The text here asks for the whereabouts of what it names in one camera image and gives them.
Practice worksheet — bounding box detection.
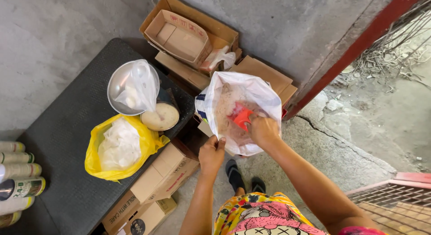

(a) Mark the person's right hand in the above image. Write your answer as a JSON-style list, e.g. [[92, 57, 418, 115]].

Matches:
[[246, 114, 281, 151]]

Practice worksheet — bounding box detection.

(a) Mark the person's left hand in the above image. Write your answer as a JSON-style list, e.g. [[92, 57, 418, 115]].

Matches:
[[198, 135, 227, 177]]

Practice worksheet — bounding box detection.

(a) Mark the red plastic scoop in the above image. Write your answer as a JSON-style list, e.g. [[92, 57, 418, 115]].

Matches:
[[228, 102, 255, 132]]

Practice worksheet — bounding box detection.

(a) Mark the white plastic sack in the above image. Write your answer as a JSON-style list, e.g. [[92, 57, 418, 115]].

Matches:
[[195, 71, 283, 157]]

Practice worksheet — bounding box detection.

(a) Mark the pale pinkish powder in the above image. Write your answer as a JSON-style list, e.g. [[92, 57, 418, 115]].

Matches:
[[215, 83, 270, 146]]

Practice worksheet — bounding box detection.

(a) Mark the stack of flat cardboard sheets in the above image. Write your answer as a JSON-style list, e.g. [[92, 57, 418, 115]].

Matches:
[[229, 55, 298, 107]]

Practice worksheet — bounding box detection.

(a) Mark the black sandal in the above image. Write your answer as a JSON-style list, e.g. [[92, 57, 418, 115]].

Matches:
[[225, 159, 246, 193], [251, 176, 266, 194]]

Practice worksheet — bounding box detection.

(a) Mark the pink and white plastic bag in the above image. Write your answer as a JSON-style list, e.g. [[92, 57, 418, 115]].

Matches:
[[199, 46, 236, 73]]

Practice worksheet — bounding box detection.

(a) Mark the flattened cardboard piece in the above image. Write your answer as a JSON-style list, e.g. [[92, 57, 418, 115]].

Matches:
[[154, 52, 211, 91]]

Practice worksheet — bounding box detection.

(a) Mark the colourful printed shirt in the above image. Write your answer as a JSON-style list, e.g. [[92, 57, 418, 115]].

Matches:
[[213, 192, 388, 235]]

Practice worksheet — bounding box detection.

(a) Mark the cardboard box with red print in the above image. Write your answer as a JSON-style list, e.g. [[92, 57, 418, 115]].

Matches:
[[130, 142, 200, 204]]

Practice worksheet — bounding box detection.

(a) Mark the open shallow cardboard box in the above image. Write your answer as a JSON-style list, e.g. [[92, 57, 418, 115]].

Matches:
[[144, 9, 213, 69]]

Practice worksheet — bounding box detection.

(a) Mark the large brown cardboard box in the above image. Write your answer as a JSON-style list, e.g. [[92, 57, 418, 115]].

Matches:
[[139, 0, 240, 53]]

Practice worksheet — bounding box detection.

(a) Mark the clear plastic bag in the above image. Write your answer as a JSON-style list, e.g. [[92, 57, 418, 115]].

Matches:
[[114, 59, 160, 113]]

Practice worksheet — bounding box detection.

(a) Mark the round metal bowl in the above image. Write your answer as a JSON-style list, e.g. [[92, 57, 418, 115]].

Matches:
[[107, 60, 160, 116]]

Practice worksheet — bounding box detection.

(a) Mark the cardboard box with skull label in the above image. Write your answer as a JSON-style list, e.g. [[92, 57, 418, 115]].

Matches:
[[117, 197, 178, 235]]

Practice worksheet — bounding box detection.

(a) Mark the heap of dry twigs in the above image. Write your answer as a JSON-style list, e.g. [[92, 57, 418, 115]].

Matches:
[[350, 0, 431, 91]]

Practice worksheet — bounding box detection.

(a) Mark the cardboard box with black lettering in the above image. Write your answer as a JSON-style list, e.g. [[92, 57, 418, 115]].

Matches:
[[102, 190, 142, 235]]

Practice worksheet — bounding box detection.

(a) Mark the metal floor grate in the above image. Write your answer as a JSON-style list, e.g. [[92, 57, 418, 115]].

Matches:
[[345, 181, 431, 235]]

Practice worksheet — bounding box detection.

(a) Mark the yellow plastic bag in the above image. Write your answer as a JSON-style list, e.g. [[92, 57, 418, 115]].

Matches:
[[84, 114, 170, 182]]

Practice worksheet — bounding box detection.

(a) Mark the black textured table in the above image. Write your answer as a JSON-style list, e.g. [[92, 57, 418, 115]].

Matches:
[[0, 38, 196, 235]]

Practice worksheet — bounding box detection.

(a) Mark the row of white bottles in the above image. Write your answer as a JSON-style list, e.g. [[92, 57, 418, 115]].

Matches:
[[0, 141, 46, 229]]

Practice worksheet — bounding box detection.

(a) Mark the red door frame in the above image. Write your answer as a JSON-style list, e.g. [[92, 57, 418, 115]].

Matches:
[[284, 0, 429, 120]]

